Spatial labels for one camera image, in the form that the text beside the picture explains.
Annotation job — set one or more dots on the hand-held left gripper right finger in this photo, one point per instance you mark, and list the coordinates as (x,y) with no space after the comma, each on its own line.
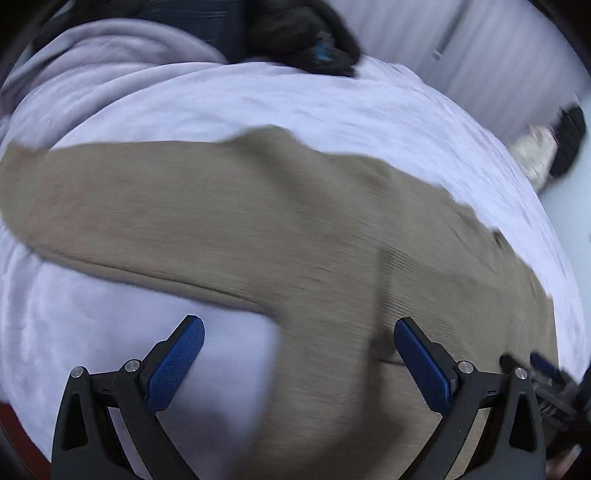
(422,364)

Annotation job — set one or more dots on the lavender fleece blanket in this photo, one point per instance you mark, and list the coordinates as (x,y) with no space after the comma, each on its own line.
(286,101)

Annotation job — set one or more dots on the dark blue jeans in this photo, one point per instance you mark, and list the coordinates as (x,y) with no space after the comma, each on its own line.
(194,18)

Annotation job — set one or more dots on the tan knit sweater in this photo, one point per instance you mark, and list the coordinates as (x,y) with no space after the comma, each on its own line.
(258,230)

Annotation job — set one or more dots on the black jacket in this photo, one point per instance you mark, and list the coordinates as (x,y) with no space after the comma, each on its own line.
(300,32)

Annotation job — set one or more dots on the cream puffer jacket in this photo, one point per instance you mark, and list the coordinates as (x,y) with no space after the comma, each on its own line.
(535,154)

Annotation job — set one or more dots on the white pleated curtain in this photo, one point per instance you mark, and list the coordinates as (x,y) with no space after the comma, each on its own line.
(485,50)

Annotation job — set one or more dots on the black cloth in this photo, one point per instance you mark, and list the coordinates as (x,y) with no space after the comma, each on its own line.
(568,138)

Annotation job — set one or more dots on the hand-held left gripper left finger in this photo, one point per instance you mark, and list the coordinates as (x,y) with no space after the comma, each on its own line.
(178,364)

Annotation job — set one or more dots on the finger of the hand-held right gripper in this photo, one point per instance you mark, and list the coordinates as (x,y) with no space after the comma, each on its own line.
(547,367)

